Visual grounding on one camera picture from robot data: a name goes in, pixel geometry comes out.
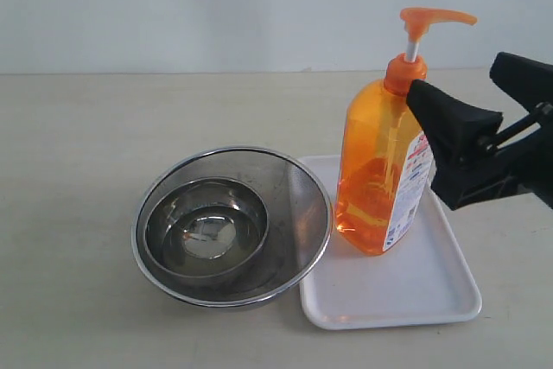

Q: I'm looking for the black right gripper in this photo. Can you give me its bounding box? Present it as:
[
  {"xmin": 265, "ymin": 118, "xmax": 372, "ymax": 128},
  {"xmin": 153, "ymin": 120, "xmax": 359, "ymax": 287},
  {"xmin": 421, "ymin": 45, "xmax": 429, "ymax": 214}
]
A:
[{"xmin": 407, "ymin": 52, "xmax": 552, "ymax": 210}]

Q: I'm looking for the orange pump soap bottle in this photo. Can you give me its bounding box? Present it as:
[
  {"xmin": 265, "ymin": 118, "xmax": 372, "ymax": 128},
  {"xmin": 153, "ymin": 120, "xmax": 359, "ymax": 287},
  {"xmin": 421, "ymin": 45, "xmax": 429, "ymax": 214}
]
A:
[{"xmin": 335, "ymin": 7, "xmax": 477, "ymax": 256}]

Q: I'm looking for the small stainless steel bowl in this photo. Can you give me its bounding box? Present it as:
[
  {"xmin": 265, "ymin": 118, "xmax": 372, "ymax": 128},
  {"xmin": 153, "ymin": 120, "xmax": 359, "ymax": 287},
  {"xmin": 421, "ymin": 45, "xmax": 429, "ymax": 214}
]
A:
[{"xmin": 141, "ymin": 176, "xmax": 269, "ymax": 285}]

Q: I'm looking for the white plastic tray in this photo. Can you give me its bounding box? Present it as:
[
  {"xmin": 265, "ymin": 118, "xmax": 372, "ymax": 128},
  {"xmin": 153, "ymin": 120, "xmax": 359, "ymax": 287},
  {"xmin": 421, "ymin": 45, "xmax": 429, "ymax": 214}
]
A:
[{"xmin": 297, "ymin": 153, "xmax": 483, "ymax": 332}]

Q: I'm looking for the steel mesh colander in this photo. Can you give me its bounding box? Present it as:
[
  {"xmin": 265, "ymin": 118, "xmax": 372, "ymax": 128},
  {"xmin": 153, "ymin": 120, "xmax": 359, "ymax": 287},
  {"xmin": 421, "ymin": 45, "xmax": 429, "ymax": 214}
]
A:
[{"xmin": 130, "ymin": 146, "xmax": 334, "ymax": 310}]

